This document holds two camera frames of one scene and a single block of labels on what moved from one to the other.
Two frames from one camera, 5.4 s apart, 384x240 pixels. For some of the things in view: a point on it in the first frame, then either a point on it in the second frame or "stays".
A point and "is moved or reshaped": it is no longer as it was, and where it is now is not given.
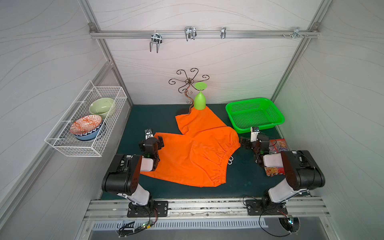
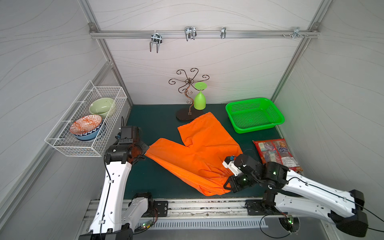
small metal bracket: [223, 32] stays
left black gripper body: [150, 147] to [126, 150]
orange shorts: [199, 157] is moved or reshaped
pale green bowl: [101, 106] stays
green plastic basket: [260, 112] stays
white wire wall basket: [87, 124] stays
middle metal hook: [190, 32] stays
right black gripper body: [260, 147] to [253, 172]
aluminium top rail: [119, 34] stays
